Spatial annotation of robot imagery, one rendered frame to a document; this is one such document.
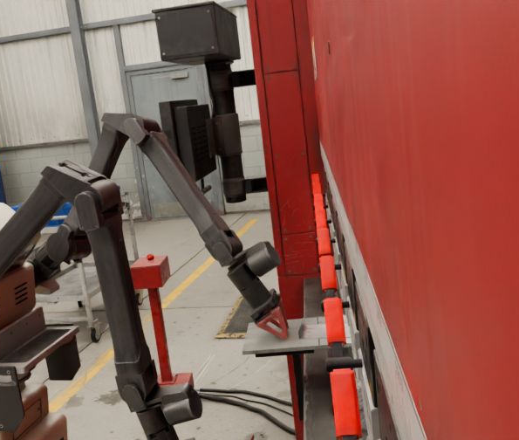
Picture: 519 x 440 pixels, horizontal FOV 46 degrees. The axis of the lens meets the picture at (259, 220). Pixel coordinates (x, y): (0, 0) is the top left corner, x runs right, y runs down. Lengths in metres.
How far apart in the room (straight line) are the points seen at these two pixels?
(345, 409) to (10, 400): 1.09
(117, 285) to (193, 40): 1.45
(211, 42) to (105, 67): 6.92
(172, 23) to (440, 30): 2.31
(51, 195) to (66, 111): 8.46
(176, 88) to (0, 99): 2.85
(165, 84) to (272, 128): 6.69
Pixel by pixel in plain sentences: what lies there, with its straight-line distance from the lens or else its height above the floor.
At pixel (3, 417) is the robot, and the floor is 0.92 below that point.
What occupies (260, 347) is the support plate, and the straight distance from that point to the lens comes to 1.45.
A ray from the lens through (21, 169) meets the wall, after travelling 10.16.
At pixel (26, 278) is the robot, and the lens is 1.68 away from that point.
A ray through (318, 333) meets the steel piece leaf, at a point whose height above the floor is 1.00.
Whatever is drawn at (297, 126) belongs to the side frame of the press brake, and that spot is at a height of 1.45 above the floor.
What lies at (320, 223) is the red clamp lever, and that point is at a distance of 1.31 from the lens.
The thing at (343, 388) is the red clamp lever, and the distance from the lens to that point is 0.57.
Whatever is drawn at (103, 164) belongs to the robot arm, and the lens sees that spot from 1.63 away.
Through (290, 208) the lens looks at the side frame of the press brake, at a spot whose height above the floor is 1.15.
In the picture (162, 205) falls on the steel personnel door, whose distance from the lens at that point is 9.11.
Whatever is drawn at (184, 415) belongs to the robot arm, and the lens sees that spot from 1.25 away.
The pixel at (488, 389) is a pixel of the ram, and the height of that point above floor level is 1.48.
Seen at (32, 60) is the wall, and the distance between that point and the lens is 9.88.
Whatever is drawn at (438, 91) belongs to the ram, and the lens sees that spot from 0.19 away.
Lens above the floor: 1.56
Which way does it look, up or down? 11 degrees down
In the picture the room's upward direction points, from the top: 7 degrees counter-clockwise
